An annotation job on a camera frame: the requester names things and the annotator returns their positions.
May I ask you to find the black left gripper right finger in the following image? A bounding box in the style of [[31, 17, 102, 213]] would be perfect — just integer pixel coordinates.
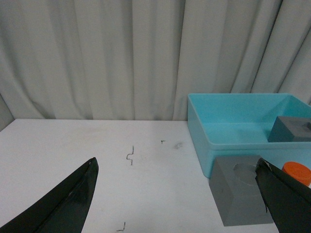
[[255, 158, 311, 233]]

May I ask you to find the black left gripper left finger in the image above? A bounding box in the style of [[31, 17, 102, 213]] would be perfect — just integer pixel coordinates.
[[0, 157, 99, 233]]

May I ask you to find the orange cylinder part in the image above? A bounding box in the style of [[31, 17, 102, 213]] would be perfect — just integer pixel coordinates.
[[282, 161, 311, 186]]

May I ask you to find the gray block with round hole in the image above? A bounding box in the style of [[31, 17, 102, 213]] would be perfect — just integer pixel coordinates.
[[209, 155, 274, 226]]

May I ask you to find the gray block with square hole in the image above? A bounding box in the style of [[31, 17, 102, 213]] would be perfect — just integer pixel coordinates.
[[268, 116, 311, 142]]

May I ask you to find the blue plastic box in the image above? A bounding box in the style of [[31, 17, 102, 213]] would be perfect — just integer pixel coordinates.
[[188, 93, 311, 178]]

